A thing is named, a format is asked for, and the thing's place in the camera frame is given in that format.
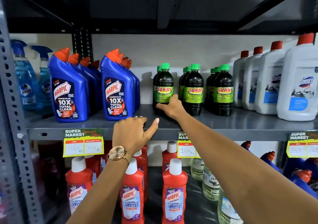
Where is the row of green bottles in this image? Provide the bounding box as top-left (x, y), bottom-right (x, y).
top-left (152, 66), bottom-right (220, 112)

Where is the row of blue cleaner bottles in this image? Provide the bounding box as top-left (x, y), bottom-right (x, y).
top-left (240, 141), bottom-right (318, 200)
top-left (47, 47), bottom-right (141, 123)

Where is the grey metal shelf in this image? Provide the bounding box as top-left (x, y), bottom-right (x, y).
top-left (0, 0), bottom-right (318, 224)

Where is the yellow green price tag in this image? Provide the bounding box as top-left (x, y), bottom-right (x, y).
top-left (63, 128), bottom-right (104, 158)
top-left (177, 132), bottom-right (200, 159)
top-left (286, 131), bottom-right (318, 158)

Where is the person's right forearm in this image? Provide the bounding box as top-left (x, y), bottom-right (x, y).
top-left (177, 111), bottom-right (318, 224)

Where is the gold wristwatch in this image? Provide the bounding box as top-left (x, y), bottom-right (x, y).
top-left (107, 146), bottom-right (132, 166)

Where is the person's left hand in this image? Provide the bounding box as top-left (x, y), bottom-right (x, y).
top-left (112, 116), bottom-right (160, 157)

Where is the row of red cleaner bottles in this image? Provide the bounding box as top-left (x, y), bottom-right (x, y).
top-left (65, 141), bottom-right (188, 224)

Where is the row of white red-capped bottles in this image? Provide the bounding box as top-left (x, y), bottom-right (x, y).
top-left (233, 33), bottom-right (318, 122)

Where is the person's right hand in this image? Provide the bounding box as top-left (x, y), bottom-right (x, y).
top-left (156, 94), bottom-right (187, 120)

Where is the blue spray bottle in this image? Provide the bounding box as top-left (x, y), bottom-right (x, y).
top-left (10, 39), bottom-right (40, 112)
top-left (31, 45), bottom-right (54, 110)

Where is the person's left forearm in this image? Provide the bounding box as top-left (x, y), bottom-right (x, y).
top-left (66, 154), bottom-right (131, 224)

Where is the dark green labelled bottle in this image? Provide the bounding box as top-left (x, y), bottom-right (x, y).
top-left (213, 64), bottom-right (234, 116)
top-left (155, 63), bottom-right (174, 116)
top-left (184, 63), bottom-right (204, 116)

